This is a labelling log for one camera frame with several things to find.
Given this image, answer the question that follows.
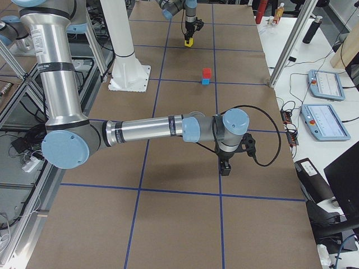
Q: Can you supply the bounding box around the yellow foam cube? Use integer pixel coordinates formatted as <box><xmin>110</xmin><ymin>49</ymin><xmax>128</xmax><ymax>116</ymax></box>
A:
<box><xmin>185</xmin><ymin>38</ymin><xmax>194</xmax><ymax>48</ymax></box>

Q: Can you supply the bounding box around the aluminium frame post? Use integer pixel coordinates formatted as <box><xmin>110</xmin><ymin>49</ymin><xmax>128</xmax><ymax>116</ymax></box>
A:
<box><xmin>268</xmin><ymin>0</ymin><xmax>318</xmax><ymax>88</ymax></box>

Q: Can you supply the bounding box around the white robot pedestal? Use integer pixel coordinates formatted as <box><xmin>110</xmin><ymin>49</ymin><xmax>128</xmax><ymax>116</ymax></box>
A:
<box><xmin>100</xmin><ymin>0</ymin><xmax>151</xmax><ymax>92</ymax></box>

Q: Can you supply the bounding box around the far teach pendant tablet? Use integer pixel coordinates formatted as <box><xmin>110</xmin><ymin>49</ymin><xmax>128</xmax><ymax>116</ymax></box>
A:
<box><xmin>308</xmin><ymin>69</ymin><xmax>346</xmax><ymax>101</ymax></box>

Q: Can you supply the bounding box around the black computer monitor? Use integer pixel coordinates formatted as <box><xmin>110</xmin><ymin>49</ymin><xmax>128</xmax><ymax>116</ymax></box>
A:
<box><xmin>324</xmin><ymin>142</ymin><xmax>358</xmax><ymax>218</ymax></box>

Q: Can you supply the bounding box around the red foam cube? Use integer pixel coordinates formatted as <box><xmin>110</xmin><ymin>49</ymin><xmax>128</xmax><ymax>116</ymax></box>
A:
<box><xmin>202</xmin><ymin>68</ymin><xmax>212</xmax><ymax>80</ymax></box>

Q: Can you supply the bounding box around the blue foam cube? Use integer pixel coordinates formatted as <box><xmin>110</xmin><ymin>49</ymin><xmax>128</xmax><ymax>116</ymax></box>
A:
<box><xmin>201</xmin><ymin>78</ymin><xmax>210</xmax><ymax>85</ymax></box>

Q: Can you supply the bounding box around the red fire extinguisher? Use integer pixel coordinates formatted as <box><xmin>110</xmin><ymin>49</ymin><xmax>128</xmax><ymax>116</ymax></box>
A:
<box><xmin>255</xmin><ymin>0</ymin><xmax>268</xmax><ymax>24</ymax></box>

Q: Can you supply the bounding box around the near teach pendant tablet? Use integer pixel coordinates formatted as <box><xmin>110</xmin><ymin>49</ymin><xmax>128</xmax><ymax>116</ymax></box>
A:
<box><xmin>301</xmin><ymin>104</ymin><xmax>351</xmax><ymax>141</ymax></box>

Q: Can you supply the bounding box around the white power strip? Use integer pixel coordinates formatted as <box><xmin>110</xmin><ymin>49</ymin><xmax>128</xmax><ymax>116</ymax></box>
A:
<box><xmin>22</xmin><ymin>156</ymin><xmax>41</xmax><ymax>173</ymax></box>

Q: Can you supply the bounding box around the orange drink bottle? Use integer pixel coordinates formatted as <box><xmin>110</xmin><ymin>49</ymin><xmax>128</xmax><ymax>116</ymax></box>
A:
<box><xmin>273</xmin><ymin>2</ymin><xmax>284</xmax><ymax>25</ymax></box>

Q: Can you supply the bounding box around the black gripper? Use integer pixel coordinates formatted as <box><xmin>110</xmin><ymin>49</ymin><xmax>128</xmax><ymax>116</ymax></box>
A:
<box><xmin>215</xmin><ymin>145</ymin><xmax>238</xmax><ymax>176</ymax></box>
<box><xmin>184</xmin><ymin>21</ymin><xmax>195</xmax><ymax>43</ymax></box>

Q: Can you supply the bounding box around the black water bottle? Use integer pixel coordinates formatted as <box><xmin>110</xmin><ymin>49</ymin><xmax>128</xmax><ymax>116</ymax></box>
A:
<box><xmin>302</xmin><ymin>16</ymin><xmax>323</xmax><ymax>44</ymax></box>

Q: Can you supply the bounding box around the teach pendant tablet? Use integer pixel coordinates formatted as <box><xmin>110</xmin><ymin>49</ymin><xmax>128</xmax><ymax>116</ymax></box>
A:
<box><xmin>301</xmin><ymin>104</ymin><xmax>351</xmax><ymax>141</ymax></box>
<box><xmin>308</xmin><ymin>69</ymin><xmax>346</xmax><ymax>101</ymax></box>

